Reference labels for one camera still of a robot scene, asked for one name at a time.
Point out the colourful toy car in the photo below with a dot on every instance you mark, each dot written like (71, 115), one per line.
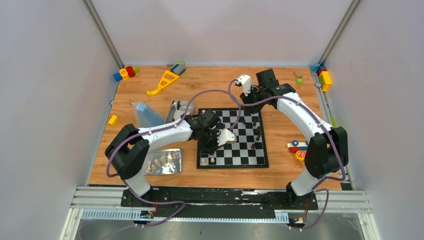
(298, 149)

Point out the colourful toy blocks left corner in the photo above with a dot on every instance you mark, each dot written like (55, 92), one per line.
(126, 73)

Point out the blue green toy block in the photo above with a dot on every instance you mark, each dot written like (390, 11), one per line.
(179, 68)

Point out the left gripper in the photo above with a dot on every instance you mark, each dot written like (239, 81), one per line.
(209, 141)

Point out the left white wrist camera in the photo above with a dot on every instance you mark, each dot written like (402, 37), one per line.
(226, 136)

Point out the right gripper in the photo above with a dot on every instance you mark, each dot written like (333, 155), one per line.
(247, 99)

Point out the tin lid with light pieces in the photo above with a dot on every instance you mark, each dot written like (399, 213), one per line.
(163, 162)

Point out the blue plastic bag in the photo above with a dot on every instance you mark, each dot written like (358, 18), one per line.
(146, 116)

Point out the colourful toy blocks right corner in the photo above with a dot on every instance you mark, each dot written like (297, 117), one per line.
(323, 76)

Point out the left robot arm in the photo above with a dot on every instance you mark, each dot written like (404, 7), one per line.
(128, 150)

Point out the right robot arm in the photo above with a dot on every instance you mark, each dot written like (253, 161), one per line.
(327, 150)

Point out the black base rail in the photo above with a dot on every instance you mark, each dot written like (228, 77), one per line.
(231, 203)

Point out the small yellow block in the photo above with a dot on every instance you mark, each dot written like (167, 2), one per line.
(113, 120)

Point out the black silver chess board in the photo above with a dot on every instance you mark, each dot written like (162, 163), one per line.
(249, 150)

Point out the colourful toy blocks corner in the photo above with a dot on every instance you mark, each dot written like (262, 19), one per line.
(323, 76)
(126, 73)

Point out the tin box with dark pieces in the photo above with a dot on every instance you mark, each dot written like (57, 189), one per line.
(177, 109)

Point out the yellow toy saw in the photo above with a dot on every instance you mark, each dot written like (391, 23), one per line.
(166, 80)

